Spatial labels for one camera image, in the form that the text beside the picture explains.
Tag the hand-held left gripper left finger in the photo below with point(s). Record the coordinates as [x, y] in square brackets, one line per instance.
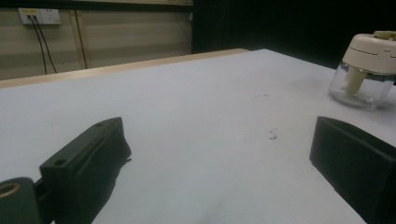
[81, 168]

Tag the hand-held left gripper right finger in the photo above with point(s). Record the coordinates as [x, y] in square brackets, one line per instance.
[358, 168]

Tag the cream manual food chopper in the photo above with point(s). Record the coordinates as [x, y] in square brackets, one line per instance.
[367, 53]

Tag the wooden table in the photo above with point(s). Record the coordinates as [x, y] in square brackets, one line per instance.
[124, 67]

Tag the white table cover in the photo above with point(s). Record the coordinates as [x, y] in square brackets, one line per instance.
[202, 124]

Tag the black horizontal metal bar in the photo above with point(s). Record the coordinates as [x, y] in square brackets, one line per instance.
[93, 5]

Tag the black curtain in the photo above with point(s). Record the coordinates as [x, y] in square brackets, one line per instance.
[280, 25]

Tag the white wall socket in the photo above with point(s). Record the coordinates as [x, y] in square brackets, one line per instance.
[46, 16]

